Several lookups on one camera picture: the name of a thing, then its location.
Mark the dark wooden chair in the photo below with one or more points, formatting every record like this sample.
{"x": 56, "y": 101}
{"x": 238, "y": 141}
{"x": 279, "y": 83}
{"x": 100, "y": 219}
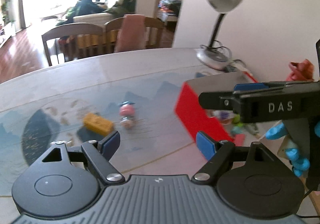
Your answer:
{"x": 75, "y": 41}

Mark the pink towel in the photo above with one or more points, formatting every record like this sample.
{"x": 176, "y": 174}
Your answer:
{"x": 131, "y": 35}

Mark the wooden chair with pink towel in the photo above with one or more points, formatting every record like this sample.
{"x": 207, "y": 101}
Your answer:
{"x": 154, "y": 31}

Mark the blue-gloved right hand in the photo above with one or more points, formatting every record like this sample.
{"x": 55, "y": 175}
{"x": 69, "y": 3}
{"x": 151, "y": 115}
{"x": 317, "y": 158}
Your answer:
{"x": 300, "y": 144}

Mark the pink cartoon figurine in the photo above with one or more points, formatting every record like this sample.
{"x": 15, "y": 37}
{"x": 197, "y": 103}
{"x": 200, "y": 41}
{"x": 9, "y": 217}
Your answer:
{"x": 127, "y": 114}

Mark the red water bottle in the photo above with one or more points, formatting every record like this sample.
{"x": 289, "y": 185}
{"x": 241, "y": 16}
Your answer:
{"x": 302, "y": 71}

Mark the grey desk lamp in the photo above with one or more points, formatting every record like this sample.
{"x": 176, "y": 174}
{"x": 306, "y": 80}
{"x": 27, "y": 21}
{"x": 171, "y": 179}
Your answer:
{"x": 215, "y": 55}

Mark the red and white cardboard box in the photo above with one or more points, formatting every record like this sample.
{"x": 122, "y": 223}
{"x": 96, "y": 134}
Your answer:
{"x": 193, "y": 117}

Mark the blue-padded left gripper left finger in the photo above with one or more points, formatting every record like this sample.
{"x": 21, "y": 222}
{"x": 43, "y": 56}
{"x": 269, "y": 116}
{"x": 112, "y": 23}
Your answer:
{"x": 98, "y": 155}

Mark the small red box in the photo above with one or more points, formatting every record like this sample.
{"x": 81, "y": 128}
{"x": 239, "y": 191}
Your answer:
{"x": 239, "y": 139}

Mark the teal small toy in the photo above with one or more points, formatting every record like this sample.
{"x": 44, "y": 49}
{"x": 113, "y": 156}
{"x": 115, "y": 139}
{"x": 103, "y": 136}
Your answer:
{"x": 237, "y": 126}

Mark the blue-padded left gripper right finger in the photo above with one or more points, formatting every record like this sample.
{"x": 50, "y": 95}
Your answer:
{"x": 219, "y": 156}

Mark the sofa with clothes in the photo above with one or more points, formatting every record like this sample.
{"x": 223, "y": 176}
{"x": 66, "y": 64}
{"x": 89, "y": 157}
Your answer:
{"x": 114, "y": 8}

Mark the yellow essential oil box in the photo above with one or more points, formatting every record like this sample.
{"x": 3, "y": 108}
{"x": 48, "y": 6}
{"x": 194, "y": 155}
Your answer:
{"x": 98, "y": 124}

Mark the painted landscape table mat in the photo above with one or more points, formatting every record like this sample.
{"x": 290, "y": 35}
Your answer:
{"x": 140, "y": 108}

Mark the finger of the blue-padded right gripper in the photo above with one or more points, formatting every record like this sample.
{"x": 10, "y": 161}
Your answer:
{"x": 250, "y": 86}
{"x": 220, "y": 100}

